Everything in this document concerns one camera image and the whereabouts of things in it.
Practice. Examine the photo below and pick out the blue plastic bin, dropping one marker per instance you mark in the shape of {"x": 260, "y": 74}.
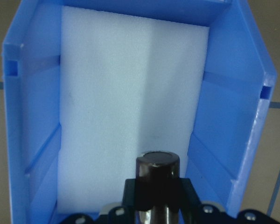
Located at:
{"x": 234, "y": 98}

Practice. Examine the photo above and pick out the white foam pad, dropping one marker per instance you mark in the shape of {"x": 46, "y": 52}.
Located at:
{"x": 128, "y": 85}

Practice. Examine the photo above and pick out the dark cylindrical capacitor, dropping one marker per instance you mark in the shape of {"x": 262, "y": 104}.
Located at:
{"x": 156, "y": 176}

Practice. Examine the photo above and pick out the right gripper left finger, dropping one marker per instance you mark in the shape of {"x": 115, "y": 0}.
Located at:
{"x": 122, "y": 212}

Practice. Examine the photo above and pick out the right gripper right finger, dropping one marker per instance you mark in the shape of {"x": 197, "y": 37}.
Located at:
{"x": 195, "y": 211}

